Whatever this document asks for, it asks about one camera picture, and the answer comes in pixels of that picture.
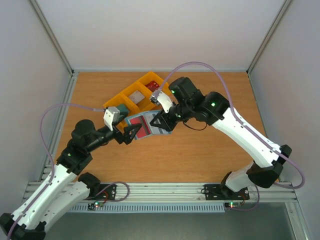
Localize teal card in bin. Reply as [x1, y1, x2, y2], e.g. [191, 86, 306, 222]
[116, 103, 130, 122]

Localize yellow bin left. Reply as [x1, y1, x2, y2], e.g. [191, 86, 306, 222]
[103, 92, 133, 128]

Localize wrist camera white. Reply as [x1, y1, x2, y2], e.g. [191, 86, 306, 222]
[103, 106, 120, 131]
[149, 89, 174, 114]

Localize yellow bin middle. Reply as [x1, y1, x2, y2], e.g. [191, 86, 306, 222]
[121, 82, 155, 112]

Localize base mount plate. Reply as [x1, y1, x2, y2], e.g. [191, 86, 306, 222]
[86, 184, 117, 201]
[200, 184, 250, 201]

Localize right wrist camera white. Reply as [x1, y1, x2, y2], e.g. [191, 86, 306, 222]
[149, 89, 174, 114]

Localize slotted cable duct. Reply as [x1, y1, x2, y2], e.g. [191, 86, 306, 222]
[68, 202, 225, 214]

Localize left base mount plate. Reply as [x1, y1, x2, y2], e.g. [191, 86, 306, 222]
[86, 184, 117, 201]

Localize blue leather card holder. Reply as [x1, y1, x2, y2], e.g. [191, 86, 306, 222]
[125, 110, 172, 140]

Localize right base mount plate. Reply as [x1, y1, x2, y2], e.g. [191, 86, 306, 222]
[200, 184, 250, 201]

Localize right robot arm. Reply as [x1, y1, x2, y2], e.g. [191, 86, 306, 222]
[150, 77, 292, 200]

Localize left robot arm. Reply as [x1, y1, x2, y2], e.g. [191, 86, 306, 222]
[0, 119, 142, 240]

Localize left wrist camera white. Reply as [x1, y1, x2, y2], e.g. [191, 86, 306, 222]
[103, 106, 120, 131]

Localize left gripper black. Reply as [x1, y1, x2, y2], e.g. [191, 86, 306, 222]
[86, 123, 142, 153]

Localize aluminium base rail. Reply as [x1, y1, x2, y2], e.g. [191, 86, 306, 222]
[24, 181, 298, 204]

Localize white card in bin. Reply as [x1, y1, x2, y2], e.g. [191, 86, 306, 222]
[128, 90, 145, 105]

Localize red card in holder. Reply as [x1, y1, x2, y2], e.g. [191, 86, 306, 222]
[127, 115, 152, 139]

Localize red card in bin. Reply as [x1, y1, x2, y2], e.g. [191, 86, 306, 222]
[145, 80, 160, 92]

